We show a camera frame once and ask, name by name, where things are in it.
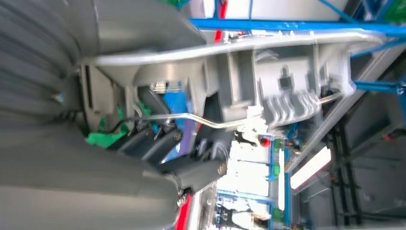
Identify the blue metal shelf rack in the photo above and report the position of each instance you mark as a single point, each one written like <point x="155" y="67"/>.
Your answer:
<point x="285" y="24"/>

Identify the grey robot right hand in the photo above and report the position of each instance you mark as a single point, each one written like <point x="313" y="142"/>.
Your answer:
<point x="79" y="184"/>

